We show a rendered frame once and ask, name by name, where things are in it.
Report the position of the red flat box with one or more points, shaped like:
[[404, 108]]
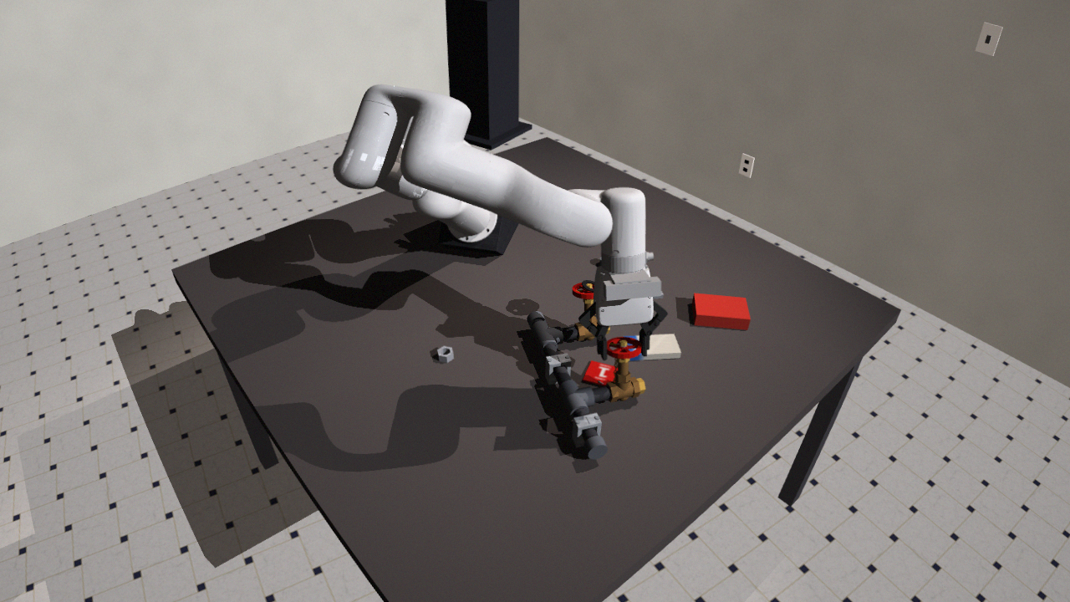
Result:
[[720, 311]]

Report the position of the red valve tag with chain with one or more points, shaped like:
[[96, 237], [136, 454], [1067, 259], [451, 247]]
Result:
[[599, 374]]

